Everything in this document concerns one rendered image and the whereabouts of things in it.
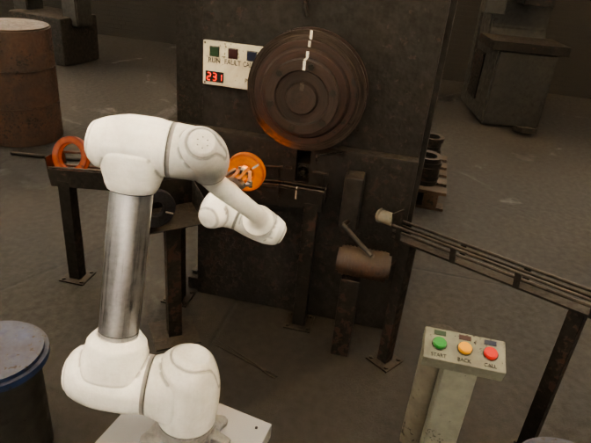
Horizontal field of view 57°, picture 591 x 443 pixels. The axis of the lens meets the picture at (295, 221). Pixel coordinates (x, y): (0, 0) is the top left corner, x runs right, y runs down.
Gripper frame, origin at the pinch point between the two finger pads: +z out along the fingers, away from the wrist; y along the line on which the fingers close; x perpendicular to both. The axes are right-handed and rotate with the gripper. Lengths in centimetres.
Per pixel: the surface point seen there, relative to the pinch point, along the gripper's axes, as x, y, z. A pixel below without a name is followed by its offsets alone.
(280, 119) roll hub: 17.6, 10.2, 10.9
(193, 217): -23.4, -20.1, -5.0
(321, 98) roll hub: 27.5, 24.8, 12.4
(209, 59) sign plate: 31, -27, 33
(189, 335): -83, -21, -10
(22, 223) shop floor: -87, -153, 55
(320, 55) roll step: 42, 22, 17
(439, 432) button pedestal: -54, 84, -58
